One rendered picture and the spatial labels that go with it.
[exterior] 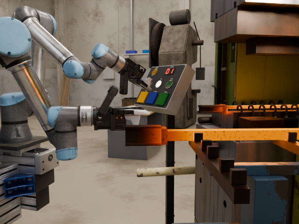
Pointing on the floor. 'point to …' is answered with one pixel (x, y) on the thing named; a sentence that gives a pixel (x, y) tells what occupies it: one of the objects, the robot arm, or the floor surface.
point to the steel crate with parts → (126, 102)
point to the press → (177, 57)
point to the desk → (131, 150)
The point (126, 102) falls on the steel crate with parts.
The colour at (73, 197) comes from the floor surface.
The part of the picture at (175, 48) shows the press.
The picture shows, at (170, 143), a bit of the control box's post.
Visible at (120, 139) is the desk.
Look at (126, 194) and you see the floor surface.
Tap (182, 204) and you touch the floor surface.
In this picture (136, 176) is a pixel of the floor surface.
